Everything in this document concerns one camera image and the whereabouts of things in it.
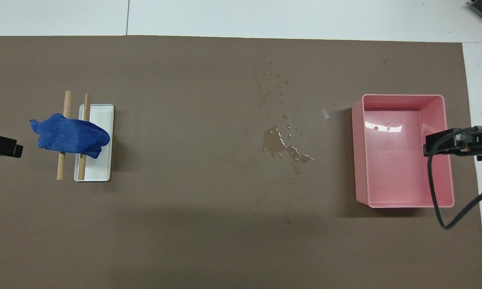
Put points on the blue towel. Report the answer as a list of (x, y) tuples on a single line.
[(72, 136)]

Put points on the spilled water puddle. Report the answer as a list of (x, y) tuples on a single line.
[(271, 142)]

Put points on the brown table mat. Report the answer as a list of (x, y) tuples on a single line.
[(205, 224)]

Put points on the pink plastic bin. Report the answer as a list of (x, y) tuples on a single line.
[(389, 176)]

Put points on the wooden rack rod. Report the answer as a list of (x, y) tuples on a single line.
[(81, 168), (67, 102)]

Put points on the white towel rack base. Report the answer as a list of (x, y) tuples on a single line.
[(101, 168)]

